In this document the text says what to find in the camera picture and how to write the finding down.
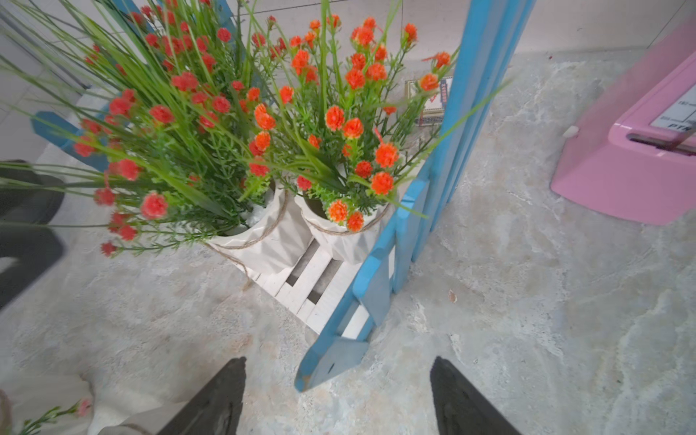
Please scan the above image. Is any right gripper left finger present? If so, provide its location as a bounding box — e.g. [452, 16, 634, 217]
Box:
[158, 357, 247, 435]

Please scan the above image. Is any blue white two-tier rack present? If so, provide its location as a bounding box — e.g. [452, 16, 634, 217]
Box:
[34, 1, 533, 392]

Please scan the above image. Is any red flower pot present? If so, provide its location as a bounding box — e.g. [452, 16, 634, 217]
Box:
[244, 0, 512, 265]
[1, 1, 312, 273]

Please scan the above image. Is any pink flower pot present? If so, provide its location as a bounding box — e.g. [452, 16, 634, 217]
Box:
[1, 374, 185, 434]

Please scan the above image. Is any red flower pot back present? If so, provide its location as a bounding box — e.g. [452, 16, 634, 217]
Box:
[1, 1, 312, 273]

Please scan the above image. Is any pink metronome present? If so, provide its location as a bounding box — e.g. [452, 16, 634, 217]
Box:
[550, 18, 695, 226]

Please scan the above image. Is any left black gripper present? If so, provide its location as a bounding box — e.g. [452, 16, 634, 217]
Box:
[1, 159, 65, 307]

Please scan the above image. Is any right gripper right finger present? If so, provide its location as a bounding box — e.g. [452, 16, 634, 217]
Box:
[430, 356, 521, 435]

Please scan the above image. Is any small patterned card box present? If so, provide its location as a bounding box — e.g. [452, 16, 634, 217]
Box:
[414, 76, 453, 127]

